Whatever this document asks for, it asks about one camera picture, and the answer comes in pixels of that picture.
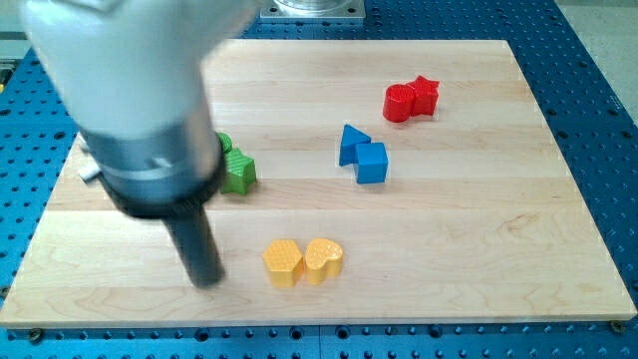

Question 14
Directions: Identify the blue triangle block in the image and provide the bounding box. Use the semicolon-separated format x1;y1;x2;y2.
339;124;372;167

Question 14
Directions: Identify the blue perforated metal table plate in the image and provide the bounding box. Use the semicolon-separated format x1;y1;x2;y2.
1;1;637;358

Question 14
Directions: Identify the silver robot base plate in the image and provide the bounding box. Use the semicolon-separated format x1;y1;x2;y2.
259;0;366;22

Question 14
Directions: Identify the green star block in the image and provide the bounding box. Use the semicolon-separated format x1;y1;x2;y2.
220;149;256;195

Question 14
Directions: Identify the yellow heart block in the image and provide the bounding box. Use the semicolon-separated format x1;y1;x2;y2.
304;237;344;285

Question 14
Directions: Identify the yellow hexagon block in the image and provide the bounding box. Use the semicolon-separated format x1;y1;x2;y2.
262;239;304;288

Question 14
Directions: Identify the light wooden board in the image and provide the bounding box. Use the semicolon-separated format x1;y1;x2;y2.
1;40;636;328

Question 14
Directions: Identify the green cylinder block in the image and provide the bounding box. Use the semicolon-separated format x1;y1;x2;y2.
216;132;233;154

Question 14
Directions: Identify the red cylinder block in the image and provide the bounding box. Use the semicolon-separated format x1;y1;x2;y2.
383;84;415;123

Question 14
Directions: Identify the blue cube block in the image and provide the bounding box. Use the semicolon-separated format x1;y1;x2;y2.
355;143;389;184

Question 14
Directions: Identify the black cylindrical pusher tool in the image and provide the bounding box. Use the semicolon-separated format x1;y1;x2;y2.
162;206;225;288

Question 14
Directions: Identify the red star block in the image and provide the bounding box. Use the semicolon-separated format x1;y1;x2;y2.
407;76;440;116

